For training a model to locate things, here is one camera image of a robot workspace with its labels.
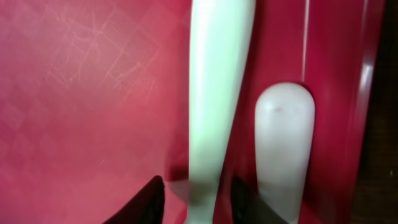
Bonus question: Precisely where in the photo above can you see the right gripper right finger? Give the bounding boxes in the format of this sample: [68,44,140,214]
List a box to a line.
[230,177,287,224]

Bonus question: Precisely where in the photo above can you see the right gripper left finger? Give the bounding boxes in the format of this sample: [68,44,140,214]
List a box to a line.
[104,175,165,224]

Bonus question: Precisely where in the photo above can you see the white plastic fork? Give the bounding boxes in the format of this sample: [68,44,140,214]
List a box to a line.
[254,82,315,223]

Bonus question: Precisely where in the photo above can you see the white plastic spoon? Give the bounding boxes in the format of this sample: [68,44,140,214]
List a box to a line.
[185,0,256,224]

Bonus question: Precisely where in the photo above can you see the red serving tray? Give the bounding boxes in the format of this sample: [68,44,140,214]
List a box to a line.
[1,0,384,223]

